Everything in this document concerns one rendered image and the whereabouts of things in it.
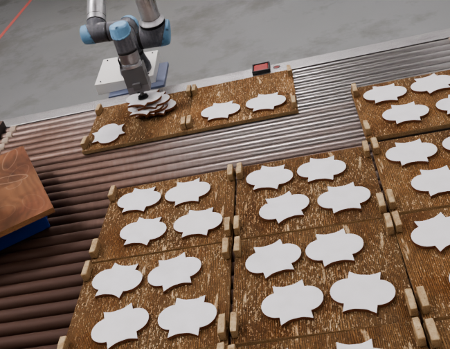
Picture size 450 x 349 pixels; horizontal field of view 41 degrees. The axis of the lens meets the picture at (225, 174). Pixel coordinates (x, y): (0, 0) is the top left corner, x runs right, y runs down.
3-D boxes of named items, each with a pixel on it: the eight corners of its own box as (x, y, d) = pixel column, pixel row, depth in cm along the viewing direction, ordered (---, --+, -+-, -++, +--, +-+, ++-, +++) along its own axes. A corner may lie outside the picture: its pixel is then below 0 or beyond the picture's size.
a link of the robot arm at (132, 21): (109, 16, 234) (103, 26, 225) (137, 12, 233) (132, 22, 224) (115, 35, 239) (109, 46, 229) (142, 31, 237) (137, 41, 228)
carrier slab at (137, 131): (101, 111, 256) (100, 108, 255) (194, 92, 250) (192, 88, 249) (82, 155, 227) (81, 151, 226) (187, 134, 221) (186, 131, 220)
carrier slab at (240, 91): (194, 92, 250) (193, 88, 249) (292, 72, 244) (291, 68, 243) (187, 134, 221) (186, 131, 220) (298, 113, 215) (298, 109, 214)
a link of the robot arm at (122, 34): (130, 16, 223) (126, 25, 216) (139, 44, 229) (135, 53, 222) (110, 21, 224) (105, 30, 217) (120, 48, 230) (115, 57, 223)
